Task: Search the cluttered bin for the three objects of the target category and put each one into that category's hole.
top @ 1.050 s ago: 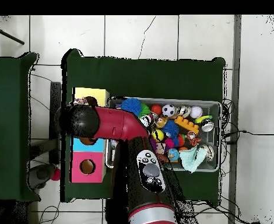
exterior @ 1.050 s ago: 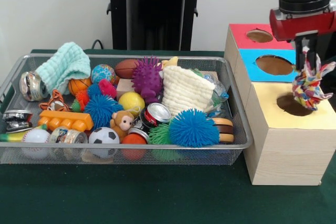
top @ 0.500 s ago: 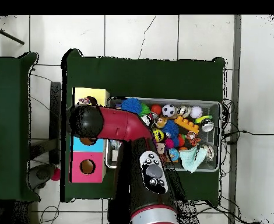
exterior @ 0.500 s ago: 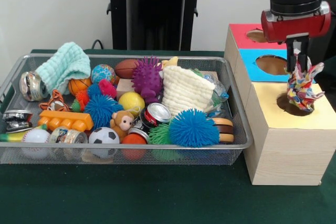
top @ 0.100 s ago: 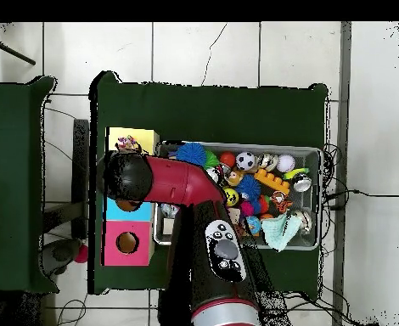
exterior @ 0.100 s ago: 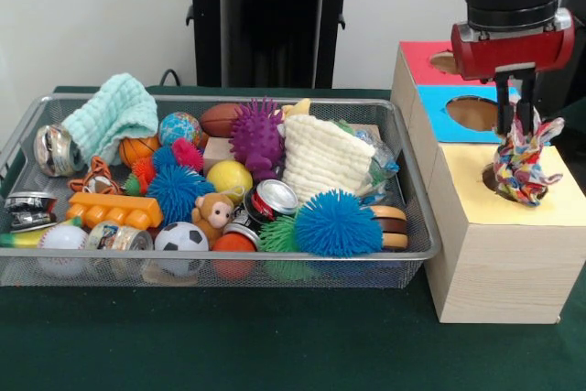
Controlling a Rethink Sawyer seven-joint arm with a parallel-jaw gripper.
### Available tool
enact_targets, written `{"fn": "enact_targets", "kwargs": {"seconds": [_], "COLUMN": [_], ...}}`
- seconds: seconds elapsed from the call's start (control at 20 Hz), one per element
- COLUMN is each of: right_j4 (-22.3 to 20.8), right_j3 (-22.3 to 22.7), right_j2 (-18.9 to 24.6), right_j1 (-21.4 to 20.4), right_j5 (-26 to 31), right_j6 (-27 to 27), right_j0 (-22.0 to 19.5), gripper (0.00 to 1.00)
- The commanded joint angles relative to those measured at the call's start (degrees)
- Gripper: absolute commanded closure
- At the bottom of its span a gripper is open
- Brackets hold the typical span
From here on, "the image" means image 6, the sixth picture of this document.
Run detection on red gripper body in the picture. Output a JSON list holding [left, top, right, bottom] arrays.
[[450, 8, 576, 81]]

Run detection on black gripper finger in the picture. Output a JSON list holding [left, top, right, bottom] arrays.
[[496, 76, 515, 136], [519, 71, 541, 136]]

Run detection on white cloth with colourful shapes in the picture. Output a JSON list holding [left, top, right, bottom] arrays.
[[492, 97, 565, 207]]

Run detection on cream knitted cloth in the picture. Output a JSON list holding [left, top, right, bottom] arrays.
[[281, 114, 376, 202]]

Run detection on large blue spiky ball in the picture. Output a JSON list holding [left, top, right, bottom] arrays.
[[294, 189, 385, 258]]

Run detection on wooden box with three holes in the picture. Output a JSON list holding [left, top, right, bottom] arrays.
[[390, 40, 586, 324]]

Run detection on silver mesh bin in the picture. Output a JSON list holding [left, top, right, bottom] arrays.
[[0, 92, 444, 289]]

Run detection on wooden burger toy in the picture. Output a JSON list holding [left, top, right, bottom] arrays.
[[370, 205, 408, 253]]

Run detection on purple spiky ball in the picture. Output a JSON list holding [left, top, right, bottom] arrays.
[[228, 97, 288, 181]]

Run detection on large green spiky ball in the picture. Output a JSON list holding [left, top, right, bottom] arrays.
[[258, 214, 317, 280]]

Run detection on plain yellow ball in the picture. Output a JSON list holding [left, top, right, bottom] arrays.
[[205, 160, 254, 204]]

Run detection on black and white soccer ball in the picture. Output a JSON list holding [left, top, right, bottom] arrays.
[[154, 221, 211, 277]]

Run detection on mint green knitted cloth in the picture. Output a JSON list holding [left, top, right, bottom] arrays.
[[61, 72, 160, 166]]

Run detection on white baseball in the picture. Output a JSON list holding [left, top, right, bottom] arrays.
[[37, 224, 89, 277]]

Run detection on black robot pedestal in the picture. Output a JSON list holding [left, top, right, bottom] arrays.
[[176, 0, 370, 89]]

